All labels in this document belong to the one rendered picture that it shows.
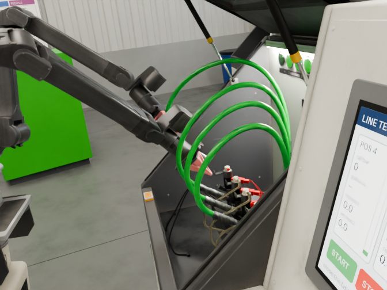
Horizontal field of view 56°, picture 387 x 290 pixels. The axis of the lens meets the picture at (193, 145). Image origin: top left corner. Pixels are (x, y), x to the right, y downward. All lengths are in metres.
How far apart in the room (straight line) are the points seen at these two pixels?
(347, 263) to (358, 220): 0.07
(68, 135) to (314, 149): 3.81
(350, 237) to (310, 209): 0.12
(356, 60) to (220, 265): 0.49
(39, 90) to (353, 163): 3.82
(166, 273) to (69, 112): 3.44
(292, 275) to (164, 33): 7.18
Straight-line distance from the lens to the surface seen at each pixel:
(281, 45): 1.24
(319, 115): 0.68
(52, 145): 4.32
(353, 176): 0.59
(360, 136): 0.58
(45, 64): 0.79
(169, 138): 1.04
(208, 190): 1.02
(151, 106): 1.18
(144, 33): 7.66
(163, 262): 1.02
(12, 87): 1.36
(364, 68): 0.60
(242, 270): 0.85
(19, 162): 4.33
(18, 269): 1.45
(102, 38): 7.47
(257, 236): 0.81
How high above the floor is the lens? 1.56
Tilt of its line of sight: 20 degrees down
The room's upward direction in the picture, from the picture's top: 6 degrees counter-clockwise
